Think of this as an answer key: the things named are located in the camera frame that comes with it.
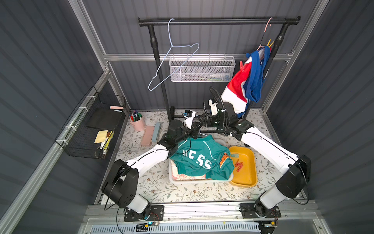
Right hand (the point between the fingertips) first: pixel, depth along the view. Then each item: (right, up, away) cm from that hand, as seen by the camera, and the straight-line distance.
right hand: (204, 116), depth 77 cm
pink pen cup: (-44, -2, +22) cm, 49 cm away
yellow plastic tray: (+26, -34, +10) cm, 44 cm away
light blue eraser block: (-32, -9, +24) cm, 41 cm away
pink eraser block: (-38, -13, +25) cm, 47 cm away
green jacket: (-1, -22, 0) cm, 22 cm away
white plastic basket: (-2, -36, +4) cm, 37 cm away
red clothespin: (+23, -31, +11) cm, 40 cm away
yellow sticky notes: (-52, -10, -5) cm, 53 cm away
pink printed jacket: (-14, -32, 0) cm, 35 cm away
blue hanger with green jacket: (-2, -8, +2) cm, 8 cm away
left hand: (-1, -4, 0) cm, 4 cm away
